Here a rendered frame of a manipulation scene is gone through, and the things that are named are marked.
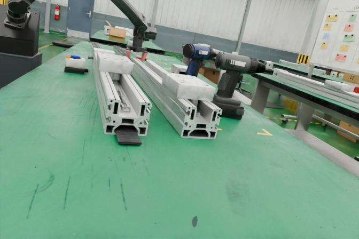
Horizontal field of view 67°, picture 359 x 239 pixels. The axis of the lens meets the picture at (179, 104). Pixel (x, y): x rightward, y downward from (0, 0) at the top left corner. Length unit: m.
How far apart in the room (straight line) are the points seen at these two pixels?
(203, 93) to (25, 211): 0.51
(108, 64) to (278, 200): 0.65
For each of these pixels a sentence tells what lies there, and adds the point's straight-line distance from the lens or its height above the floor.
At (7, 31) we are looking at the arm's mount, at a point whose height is 0.88.
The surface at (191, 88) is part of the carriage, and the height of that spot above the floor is 0.90.
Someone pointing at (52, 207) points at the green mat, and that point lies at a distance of 0.42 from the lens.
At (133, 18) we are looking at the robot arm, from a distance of 1.50.
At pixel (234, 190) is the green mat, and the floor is 0.78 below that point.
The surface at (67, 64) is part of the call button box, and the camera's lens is 1.25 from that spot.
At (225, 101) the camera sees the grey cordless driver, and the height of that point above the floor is 0.84.
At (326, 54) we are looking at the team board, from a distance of 4.31.
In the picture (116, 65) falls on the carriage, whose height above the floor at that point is 0.89.
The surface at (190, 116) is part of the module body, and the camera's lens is 0.70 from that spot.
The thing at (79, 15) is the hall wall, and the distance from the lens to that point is 12.41.
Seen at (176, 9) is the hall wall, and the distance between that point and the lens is 12.62.
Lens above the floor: 1.03
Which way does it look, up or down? 15 degrees down
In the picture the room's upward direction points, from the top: 11 degrees clockwise
